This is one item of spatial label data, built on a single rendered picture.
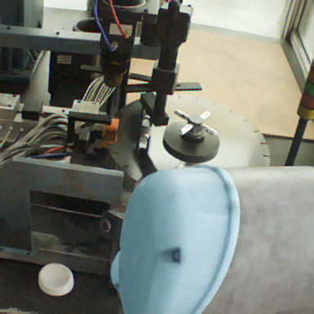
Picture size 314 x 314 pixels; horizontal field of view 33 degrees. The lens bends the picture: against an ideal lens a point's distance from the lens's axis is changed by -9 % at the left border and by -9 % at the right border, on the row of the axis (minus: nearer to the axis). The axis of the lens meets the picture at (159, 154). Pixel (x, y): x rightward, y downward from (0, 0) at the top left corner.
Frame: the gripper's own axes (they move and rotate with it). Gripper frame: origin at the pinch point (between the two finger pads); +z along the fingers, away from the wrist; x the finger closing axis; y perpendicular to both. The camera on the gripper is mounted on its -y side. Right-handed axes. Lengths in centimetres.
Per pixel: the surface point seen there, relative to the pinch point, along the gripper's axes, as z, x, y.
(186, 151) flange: 6.9, 13.3, 0.3
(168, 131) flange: 10.8, 15.9, -4.2
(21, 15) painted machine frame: 42, 36, -57
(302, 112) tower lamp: 24.4, 27.8, 22.6
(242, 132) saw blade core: 17.8, 19.4, 9.9
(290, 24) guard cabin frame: 110, 65, 20
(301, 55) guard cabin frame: 95, 52, 25
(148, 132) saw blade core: 10.6, 14.6, -7.9
